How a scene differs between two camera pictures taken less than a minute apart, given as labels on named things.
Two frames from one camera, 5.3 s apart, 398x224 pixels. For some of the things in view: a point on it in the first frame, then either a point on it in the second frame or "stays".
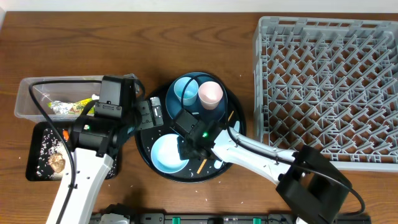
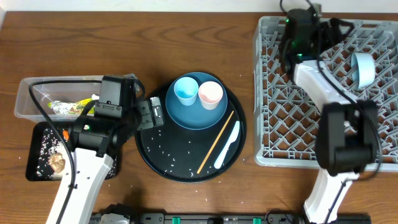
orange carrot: x=65 y=132 stays
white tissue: x=95 y=97 stays
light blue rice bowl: x=165 y=155 -> x=363 y=70
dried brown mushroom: x=57 y=162 stays
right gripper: x=184 y=152 -> x=337 y=35
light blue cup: x=191 y=91 stays
